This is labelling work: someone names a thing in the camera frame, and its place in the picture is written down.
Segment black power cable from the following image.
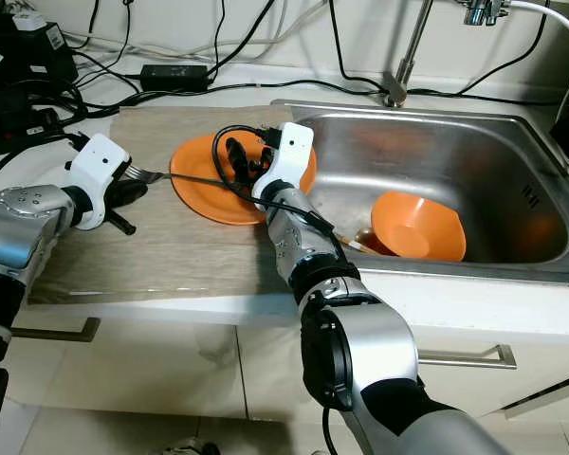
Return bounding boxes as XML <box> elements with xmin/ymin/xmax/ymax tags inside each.
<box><xmin>406</xmin><ymin>28</ymin><xmax>560</xmax><ymax>98</ymax></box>
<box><xmin>205</xmin><ymin>79</ymin><xmax>390</xmax><ymax>98</ymax></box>
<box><xmin>209</xmin><ymin>0</ymin><xmax>227</xmax><ymax>71</ymax></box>
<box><xmin>205</xmin><ymin>0</ymin><xmax>284</xmax><ymax>77</ymax></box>
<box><xmin>326</xmin><ymin>0</ymin><xmax>392</xmax><ymax>96</ymax></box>

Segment black power strip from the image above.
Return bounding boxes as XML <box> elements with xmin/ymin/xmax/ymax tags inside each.
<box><xmin>0</xmin><ymin>109</ymin><xmax>72</xmax><ymax>159</ymax></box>

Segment brown bamboo chopstick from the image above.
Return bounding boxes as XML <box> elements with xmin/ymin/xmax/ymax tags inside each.
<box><xmin>332</xmin><ymin>232</ymin><xmax>367</xmax><ymax>253</ymax></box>
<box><xmin>332</xmin><ymin>230</ymin><xmax>366</xmax><ymax>251</ymax></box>

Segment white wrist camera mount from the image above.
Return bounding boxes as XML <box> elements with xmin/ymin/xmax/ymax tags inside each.
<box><xmin>251</xmin><ymin>121</ymin><xmax>316</xmax><ymax>211</ymax></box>
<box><xmin>71</xmin><ymin>133</ymin><xmax>131</xmax><ymax>228</ymax></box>

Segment white water hose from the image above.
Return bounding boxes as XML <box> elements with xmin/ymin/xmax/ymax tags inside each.
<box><xmin>512</xmin><ymin>0</ymin><xmax>569</xmax><ymax>48</ymax></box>

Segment orange plastic bowl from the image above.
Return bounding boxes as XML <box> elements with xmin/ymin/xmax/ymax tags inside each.
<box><xmin>370</xmin><ymin>190</ymin><xmax>468</xmax><ymax>262</ymax></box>

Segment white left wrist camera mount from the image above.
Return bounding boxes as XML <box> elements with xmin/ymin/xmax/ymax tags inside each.
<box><xmin>71</xmin><ymin>133</ymin><xmax>131</xmax><ymax>228</ymax></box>

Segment glossy white base cabinet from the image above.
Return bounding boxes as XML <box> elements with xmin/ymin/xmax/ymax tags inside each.
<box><xmin>0</xmin><ymin>303</ymin><xmax>569</xmax><ymax>446</ymax></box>

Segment stainless steel sink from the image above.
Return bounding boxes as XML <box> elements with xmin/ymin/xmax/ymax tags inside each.
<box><xmin>270</xmin><ymin>98</ymin><xmax>569</xmax><ymax>276</ymax></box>

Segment chrome water valve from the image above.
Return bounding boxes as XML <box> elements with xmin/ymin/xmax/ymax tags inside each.
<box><xmin>463</xmin><ymin>0</ymin><xmax>513</xmax><ymax>27</ymax></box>

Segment black charger box white label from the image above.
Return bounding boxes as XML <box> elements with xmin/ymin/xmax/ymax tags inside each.
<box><xmin>0</xmin><ymin>9</ymin><xmax>79</xmax><ymax>91</ymax></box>

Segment slim black power adapter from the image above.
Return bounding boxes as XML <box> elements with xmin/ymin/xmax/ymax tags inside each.
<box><xmin>140</xmin><ymin>64</ymin><xmax>210</xmax><ymax>93</ymax></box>

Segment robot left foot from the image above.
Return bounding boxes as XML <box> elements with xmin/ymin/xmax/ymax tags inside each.
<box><xmin>161</xmin><ymin>438</ymin><xmax>214</xmax><ymax>455</ymax></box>

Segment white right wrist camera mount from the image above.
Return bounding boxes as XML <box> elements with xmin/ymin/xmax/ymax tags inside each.
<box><xmin>251</xmin><ymin>121</ymin><xmax>316</xmax><ymax>211</ymax></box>

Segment orange plastic plate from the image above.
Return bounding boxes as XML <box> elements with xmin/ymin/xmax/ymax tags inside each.
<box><xmin>169</xmin><ymin>131</ymin><xmax>319</xmax><ymax>227</ymax></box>

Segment beige woven placemat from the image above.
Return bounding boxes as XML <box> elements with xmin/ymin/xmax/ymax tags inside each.
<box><xmin>28</xmin><ymin>104</ymin><xmax>300</xmax><ymax>304</ymax></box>

